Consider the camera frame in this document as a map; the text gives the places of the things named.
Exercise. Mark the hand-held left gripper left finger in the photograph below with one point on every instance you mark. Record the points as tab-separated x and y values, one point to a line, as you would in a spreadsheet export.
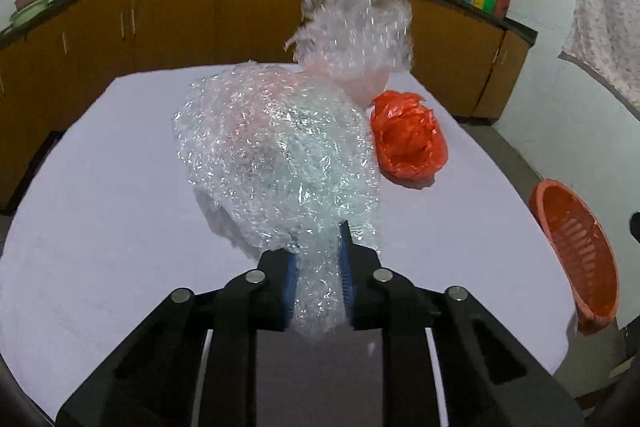
289	289

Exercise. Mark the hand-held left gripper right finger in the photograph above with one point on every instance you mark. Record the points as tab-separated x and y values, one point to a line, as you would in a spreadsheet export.
346	277

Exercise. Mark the clear bubble wrap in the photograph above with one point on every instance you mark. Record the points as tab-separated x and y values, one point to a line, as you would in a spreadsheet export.
280	147

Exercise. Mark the orange plastic bag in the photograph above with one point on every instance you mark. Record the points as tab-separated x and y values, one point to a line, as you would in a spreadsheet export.
407	137

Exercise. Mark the red plastic mesh basket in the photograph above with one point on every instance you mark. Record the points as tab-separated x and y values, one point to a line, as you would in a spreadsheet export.
575	247

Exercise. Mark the clear plastic bag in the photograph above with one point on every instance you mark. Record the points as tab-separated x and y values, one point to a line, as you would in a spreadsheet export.
360	27

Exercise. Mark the orange plastic basket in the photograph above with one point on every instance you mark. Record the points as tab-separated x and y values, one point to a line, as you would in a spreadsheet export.
597	318

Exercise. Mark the table with white cloth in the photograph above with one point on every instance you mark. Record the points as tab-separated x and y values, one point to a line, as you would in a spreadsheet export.
100	207

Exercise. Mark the row of wooden base cabinets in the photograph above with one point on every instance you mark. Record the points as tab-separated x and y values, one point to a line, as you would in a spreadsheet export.
165	22

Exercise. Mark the floral pink curtain cloth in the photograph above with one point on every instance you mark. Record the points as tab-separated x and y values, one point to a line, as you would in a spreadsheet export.
605	32

